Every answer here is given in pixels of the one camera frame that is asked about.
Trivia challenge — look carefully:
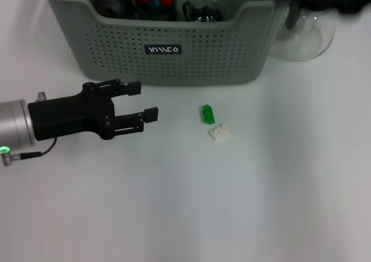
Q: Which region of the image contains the glass carafe black lid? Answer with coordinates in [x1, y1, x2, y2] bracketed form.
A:
[269, 0, 337, 61]

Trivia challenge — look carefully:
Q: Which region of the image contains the grey-green perforated storage bin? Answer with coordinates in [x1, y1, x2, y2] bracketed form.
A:
[39, 0, 302, 86]

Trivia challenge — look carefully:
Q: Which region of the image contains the black ceramic teapot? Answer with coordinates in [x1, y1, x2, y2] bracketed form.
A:
[92, 0, 131, 18]

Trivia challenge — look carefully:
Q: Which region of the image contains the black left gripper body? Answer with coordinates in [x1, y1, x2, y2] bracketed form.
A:
[27, 81, 117, 142]

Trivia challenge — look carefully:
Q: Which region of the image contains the white toy brick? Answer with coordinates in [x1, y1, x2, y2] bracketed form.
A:
[208, 123, 233, 143]

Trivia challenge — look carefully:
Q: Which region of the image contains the dark green toy brick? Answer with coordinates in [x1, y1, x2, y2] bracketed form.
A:
[199, 104, 217, 126]

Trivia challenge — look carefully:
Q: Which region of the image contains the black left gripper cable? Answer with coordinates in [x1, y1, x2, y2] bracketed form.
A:
[1, 136, 59, 166]

